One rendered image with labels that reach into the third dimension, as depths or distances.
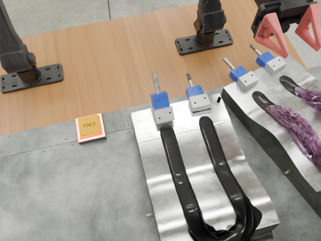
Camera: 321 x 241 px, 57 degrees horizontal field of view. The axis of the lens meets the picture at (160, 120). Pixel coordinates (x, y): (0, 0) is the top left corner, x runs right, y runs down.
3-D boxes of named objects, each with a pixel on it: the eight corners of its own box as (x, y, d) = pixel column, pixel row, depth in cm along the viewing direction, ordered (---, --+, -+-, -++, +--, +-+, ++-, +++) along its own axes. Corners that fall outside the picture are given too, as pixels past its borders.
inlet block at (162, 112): (143, 74, 80) (146, 74, 74) (161, 70, 80) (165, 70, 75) (153, 120, 82) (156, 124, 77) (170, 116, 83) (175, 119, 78)
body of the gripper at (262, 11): (316, 0, 53) (297, -27, 56) (263, 11, 52) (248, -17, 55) (300, 26, 59) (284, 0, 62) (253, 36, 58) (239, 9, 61)
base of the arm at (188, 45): (239, 27, 97) (231, 13, 100) (180, 39, 95) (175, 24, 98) (233, 44, 104) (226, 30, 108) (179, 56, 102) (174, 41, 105)
